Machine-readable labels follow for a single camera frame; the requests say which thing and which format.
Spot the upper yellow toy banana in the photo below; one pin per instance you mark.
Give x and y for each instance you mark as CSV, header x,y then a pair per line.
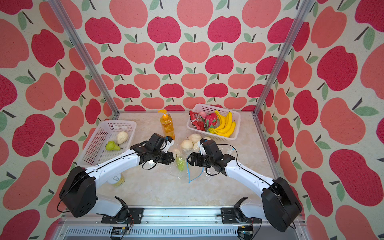
x,y
229,120

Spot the clear blue zip-top bag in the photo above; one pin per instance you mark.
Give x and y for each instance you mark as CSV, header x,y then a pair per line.
x,y
193,171

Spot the lower yellow toy banana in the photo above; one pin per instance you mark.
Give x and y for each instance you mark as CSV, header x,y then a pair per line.
x,y
220,129

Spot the orange soap pump bottle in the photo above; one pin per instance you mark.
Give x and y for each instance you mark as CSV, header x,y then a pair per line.
x,y
167,124

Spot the green toy pear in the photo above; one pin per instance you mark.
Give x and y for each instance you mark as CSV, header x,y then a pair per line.
x,y
180,163
112,146

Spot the pink toy dragon fruit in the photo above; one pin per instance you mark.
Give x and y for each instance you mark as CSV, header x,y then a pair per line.
x,y
211,121

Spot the cream toy pear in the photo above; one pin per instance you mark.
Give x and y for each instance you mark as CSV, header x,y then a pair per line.
x,y
122,137

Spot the yellow toy banana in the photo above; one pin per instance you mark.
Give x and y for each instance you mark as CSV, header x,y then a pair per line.
x,y
220,129
229,120

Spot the aluminium corner post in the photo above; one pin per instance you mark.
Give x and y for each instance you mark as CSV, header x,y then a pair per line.
x,y
68,26
287,46

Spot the small clear pear bag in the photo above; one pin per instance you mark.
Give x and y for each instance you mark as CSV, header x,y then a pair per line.
x,y
173,170

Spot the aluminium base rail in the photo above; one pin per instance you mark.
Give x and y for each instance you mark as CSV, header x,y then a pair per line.
x,y
167,223

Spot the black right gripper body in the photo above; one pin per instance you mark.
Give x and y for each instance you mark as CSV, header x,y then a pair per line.
x,y
200,160

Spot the red snack bag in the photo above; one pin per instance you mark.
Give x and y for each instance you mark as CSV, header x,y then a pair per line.
x,y
197,121

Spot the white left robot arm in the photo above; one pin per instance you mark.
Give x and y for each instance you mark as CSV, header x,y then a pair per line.
x,y
79,192

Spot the cream pear in zip bag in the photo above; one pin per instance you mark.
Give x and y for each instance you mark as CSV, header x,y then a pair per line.
x,y
187,145

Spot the white empty plastic basket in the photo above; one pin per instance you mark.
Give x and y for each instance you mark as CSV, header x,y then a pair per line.
x,y
95,151

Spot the white plastic fruit basket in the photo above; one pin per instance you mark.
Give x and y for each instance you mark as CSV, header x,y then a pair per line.
x,y
203,110

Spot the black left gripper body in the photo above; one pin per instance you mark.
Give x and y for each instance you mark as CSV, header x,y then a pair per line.
x,y
165,157

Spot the aluminium right corner post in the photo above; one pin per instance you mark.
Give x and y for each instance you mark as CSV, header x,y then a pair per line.
x,y
287,46

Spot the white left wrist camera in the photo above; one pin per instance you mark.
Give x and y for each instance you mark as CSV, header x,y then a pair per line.
x,y
168,143

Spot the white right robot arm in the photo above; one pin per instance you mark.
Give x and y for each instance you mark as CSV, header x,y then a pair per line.
x,y
280,205

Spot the aluminium left corner post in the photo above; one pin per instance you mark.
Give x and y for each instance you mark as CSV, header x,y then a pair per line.
x,y
68,26

